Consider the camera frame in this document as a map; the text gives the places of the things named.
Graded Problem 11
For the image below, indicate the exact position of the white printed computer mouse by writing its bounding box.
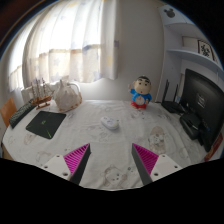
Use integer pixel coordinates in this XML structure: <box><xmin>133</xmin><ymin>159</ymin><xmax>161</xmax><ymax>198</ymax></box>
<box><xmin>100</xmin><ymin>115</ymin><xmax>120</xmax><ymax>131</ymax></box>

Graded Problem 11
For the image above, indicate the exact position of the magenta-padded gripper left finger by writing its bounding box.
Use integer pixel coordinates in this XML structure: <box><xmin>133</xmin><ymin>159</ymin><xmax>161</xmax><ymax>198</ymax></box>
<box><xmin>41</xmin><ymin>143</ymin><xmax>92</xmax><ymax>186</ymax></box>

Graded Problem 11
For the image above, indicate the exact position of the white printed tablecloth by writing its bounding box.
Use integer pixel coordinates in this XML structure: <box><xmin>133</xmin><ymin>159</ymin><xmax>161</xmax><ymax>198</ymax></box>
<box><xmin>1</xmin><ymin>99</ymin><xmax>214</xmax><ymax>191</ymax></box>

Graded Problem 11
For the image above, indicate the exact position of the white star-print curtain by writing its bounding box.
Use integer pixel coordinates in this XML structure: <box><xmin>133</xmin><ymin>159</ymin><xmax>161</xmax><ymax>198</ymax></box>
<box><xmin>8</xmin><ymin>0</ymin><xmax>120</xmax><ymax>93</ymax></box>

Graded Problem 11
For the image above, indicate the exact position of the large white conch shell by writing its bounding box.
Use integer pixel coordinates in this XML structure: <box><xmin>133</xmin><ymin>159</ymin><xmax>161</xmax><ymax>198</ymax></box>
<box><xmin>53</xmin><ymin>79</ymin><xmax>83</xmax><ymax>113</ymax></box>

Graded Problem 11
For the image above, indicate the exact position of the black computer monitor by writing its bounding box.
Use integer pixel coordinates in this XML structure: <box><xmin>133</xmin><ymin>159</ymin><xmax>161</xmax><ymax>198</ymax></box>
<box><xmin>181</xmin><ymin>68</ymin><xmax>224</xmax><ymax>153</ymax></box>

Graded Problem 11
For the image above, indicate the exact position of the black mouse pad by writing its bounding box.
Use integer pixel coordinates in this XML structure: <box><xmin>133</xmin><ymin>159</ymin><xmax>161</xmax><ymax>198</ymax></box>
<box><xmin>25</xmin><ymin>110</ymin><xmax>67</xmax><ymax>140</ymax></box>

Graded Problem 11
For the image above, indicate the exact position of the cartoon boy figure clock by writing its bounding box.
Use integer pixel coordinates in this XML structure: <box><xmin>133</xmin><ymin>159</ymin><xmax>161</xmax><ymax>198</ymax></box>
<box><xmin>128</xmin><ymin>75</ymin><xmax>153</xmax><ymax>110</ymax></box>

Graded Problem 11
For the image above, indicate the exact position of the orange wooden chair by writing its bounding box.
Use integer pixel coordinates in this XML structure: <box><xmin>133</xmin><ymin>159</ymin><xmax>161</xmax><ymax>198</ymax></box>
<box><xmin>0</xmin><ymin>97</ymin><xmax>18</xmax><ymax>128</ymax></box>

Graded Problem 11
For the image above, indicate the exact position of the white wall shelf unit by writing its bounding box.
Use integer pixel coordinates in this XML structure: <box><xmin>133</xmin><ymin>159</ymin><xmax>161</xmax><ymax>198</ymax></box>
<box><xmin>156</xmin><ymin>3</ymin><xmax>224</xmax><ymax>101</ymax></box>

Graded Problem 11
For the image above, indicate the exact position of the black router with antennas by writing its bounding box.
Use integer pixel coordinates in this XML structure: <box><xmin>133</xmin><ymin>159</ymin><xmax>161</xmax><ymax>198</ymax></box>
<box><xmin>161</xmin><ymin>79</ymin><xmax>186</xmax><ymax>114</ymax></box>

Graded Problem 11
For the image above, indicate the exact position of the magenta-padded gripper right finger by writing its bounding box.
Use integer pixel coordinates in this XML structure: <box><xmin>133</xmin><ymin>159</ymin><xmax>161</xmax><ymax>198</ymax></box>
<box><xmin>131</xmin><ymin>143</ymin><xmax>184</xmax><ymax>186</ymax></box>

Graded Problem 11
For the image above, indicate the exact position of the wooden model sailing ship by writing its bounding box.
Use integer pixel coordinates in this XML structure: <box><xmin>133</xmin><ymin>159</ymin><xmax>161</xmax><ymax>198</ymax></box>
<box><xmin>30</xmin><ymin>77</ymin><xmax>54</xmax><ymax>110</ymax></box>

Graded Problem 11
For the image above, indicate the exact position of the black keyboard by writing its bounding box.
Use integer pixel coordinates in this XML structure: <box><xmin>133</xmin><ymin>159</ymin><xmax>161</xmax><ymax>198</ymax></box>
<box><xmin>8</xmin><ymin>101</ymin><xmax>37</xmax><ymax>129</ymax></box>

